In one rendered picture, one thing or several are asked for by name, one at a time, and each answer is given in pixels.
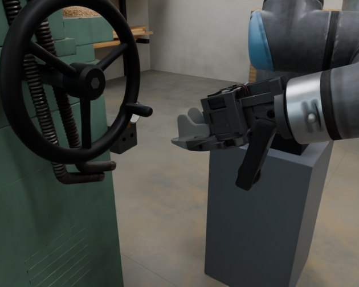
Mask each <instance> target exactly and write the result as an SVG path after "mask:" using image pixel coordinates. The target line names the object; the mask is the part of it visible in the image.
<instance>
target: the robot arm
mask: <svg viewBox="0 0 359 287"><path fill-rule="evenodd" d="M323 5H324V0H264V1H263V7H262V11H260V10H256V11H254V12H253V13H252V14H251V16H250V22H249V27H248V54H249V58H250V62H251V65H252V66H253V67H254V68H255V69H256V80H255V82H253V83H250V82H248V83H243V84H239V85H236V84H234V85H232V86H230V87H227V88H223V89H220V90H219V91H215V92H213V93H211V94H209V95H207V96H208V97H207V98H204V99H200V101H201V104H202V107H203V112H202V113H201V112H200V110H199V109H198V108H190V109H189V111H188V113H187V114H185V113H181V114H179V115H178V117H177V123H178V135H179V136H178V137H175V138H172V139H171V142H172V143H173V144H175V145H177V146H179V147H181V148H183V149H186V150H189V151H211V150H217V149H222V150H226V149H233V148H236V147H241V146H244V145H245V144H247V143H249V145H248V148H247V151H246V154H245V156H244V160H243V162H242V164H241V165H240V166H239V169H238V176H237V179H236V182H235V185H236V186H237V187H239V188H241V189H243V190H245V191H249V190H250V188H251V187H252V186H253V185H254V184H255V183H257V182H258V181H259V180H260V178H261V176H262V170H261V169H262V166H263V164H264V161H265V159H266V156H267V154H268V151H269V149H270V146H271V144H272V141H273V138H274V136H275V133H276V131H279V132H280V134H281V135H282V137H283V138H284V139H291V138H294V139H295V141H297V142H298V143H299V144H312V143H318V142H328V141H335V140H346V139H352V138H359V0H343V2H342V8H341V11H323Z"/></svg>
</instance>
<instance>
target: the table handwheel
mask: <svg viewBox="0 0 359 287"><path fill-rule="evenodd" d="M71 6H81V7H86V8H89V9H91V10H93V11H95V12H97V13H99V14H100V15H101V16H102V17H104V18H105V19H106V20H107V21H108V22H109V24H110V25H111V26H112V27H113V29H114V30H115V32H116V34H117V36H118V37H119V40H120V44H119V45H118V46H117V47H116V48H115V49H114V50H113V51H111V52H110V53H109V54H108V55H107V56H106V57H104V58H103V59H102V60H101V61H99V62H98V63H97V64H96V65H95V64H87V63H78V62H74V63H71V64H70V65H68V64H67V63H65V62H64V61H62V60H60V59H59V58H57V57H56V56H54V55H53V54H51V53H50V52H48V51H47V50H45V49H44V48H43V47H41V46H40V45H38V44H37V43H35V42H34V41H32V40H31V38H32V36H33V34H34V33H35V31H36V30H37V28H38V27H39V26H40V25H41V24H42V22H43V21H44V20H45V19H46V18H48V17H49V16H50V15H51V14H53V13H54V12H56V11H58V10H60V9H63V8H66V7H71ZM26 51H27V52H29V53H30V54H32V55H34V56H36V57H37V58H39V59H40V60H42V61H44V62H46V63H47V64H49V65H50V66H52V67H54V68H55V70H54V71H53V72H52V73H48V69H47V66H46V65H44V64H37V66H38V70H39V73H40V77H41V78H42V79H41V81H42V82H43V83H42V84H45V85H50V86H52V85H54V86H57V87H60V88H64V90H65V91H66V92H67V94H68V95H70V96H72V97H76V98H79V99H80V112H81V143H82V147H79V148H64V147H61V146H58V145H56V144H54V143H52V142H50V141H49V140H47V139H46V138H44V137H43V136H42V135H41V133H40V132H39V131H38V130H37V128H36V127H35V125H34V124H33V122H32V121H31V118H30V116H29V115H28V112H27V109H26V106H25V102H24V98H23V91H22V80H24V81H26V78H25V74H24V70H23V69H22V68H23V61H24V58H25V54H26ZM123 53H124V56H125V62H126V68H127V82H126V89H125V95H124V99H123V103H122V105H121V108H120V111H119V113H118V115H117V117H116V119H115V120H114V122H113V124H112V125H111V127H110V128H109V129H108V130H107V131H106V132H105V133H104V134H103V135H102V136H101V137H100V138H99V139H98V140H96V141H95V142H93V143H91V101H93V100H96V99H98V98H99V97H100V96H101V95H102V93H103V91H104V88H105V76H104V72H103V71H104V70H106V69H107V68H108V67H109V66H110V65H111V64H112V63H113V62H114V61H115V60H116V59H117V58H118V57H119V56H121V55H122V54H123ZM139 89H140V59H139V54H138V49H137V44H136V41H135V39H134V36H133V33H132V30H131V29H130V27H129V24H128V23H127V21H126V20H125V18H124V17H123V15H122V13H121V12H120V11H119V10H118V9H117V7H116V6H115V5H114V4H113V3H112V2H110V1H109V0H31V1H30V2H29V3H28V4H27V5H26V6H25V7H24V8H23V9H22V10H21V11H20V12H19V13H18V15H17V16H16V17H15V19H14V20H13V22H12V24H11V26H10V28H9V30H8V32H7V34H6V37H5V39H4V42H3V46H2V50H1V55H0V98H1V103H2V106H3V110H4V113H5V115H6V118H7V120H8V122H9V124H10V126H11V128H12V130H13V131H14V133H15V134H16V135H17V137H18V138H19V139H20V140H21V142H22V143H23V144H24V145H25V146H26V147H27V148H29V149H30V150H31V151H32V152H33V153H35V154H36V155H38V156H40V157H41V158H43V159H46V160H48V161H51V162H55V163H59V164H64V165H73V164H78V163H84V162H88V161H90V160H92V159H95V158H97V157H98V156H100V155H102V154H103V153H105V152H106V151H107V150H108V149H110V148H111V147H112V146H113V145H114V144H115V143H116V142H117V140H118V139H119V138H120V137H121V135H122V134H123V133H124V131H125V130H126V128H127V126H128V124H129V122H130V120H131V118H132V116H133V113H130V112H127V111H126V110H125V104H126V103H137V99H138V94H139Z"/></svg>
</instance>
